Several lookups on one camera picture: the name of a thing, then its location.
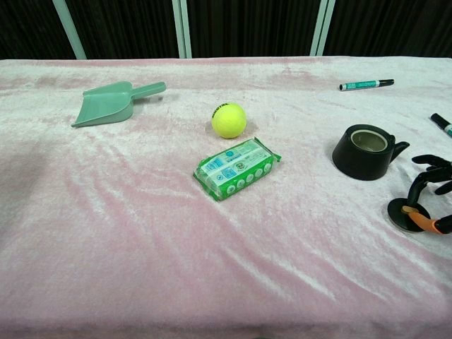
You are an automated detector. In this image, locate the pink velvet table cloth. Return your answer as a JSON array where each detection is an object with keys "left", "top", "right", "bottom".
[{"left": 0, "top": 56, "right": 452, "bottom": 339}]

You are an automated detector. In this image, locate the black pleated curtain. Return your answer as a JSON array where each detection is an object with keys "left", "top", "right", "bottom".
[{"left": 0, "top": 0, "right": 452, "bottom": 61}]

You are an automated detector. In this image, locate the black teapot lid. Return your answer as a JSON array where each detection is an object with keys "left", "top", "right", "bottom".
[{"left": 387, "top": 198, "right": 432, "bottom": 233}]

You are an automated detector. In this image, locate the yellow tennis ball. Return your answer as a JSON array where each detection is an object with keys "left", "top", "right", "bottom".
[{"left": 210, "top": 102, "right": 247, "bottom": 139}]

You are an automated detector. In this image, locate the green marker pen black cap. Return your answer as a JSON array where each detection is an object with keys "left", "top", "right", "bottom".
[
  {"left": 339, "top": 78, "right": 396, "bottom": 92},
  {"left": 429, "top": 112, "right": 452, "bottom": 139}
]

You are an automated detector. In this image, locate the white aluminium frame post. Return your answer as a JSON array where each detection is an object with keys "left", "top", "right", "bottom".
[
  {"left": 309, "top": 0, "right": 336, "bottom": 57},
  {"left": 52, "top": 0, "right": 88, "bottom": 60},
  {"left": 172, "top": 0, "right": 193, "bottom": 59}
]

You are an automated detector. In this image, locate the green plastic dustpan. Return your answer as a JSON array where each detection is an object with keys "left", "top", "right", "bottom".
[{"left": 71, "top": 81, "right": 167, "bottom": 129}]

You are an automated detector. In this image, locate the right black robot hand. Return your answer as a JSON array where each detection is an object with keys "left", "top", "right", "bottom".
[{"left": 402, "top": 154, "right": 452, "bottom": 236}]

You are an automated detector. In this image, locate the green wet wipes pack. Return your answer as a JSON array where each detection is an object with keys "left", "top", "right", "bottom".
[{"left": 193, "top": 136, "right": 283, "bottom": 203}]

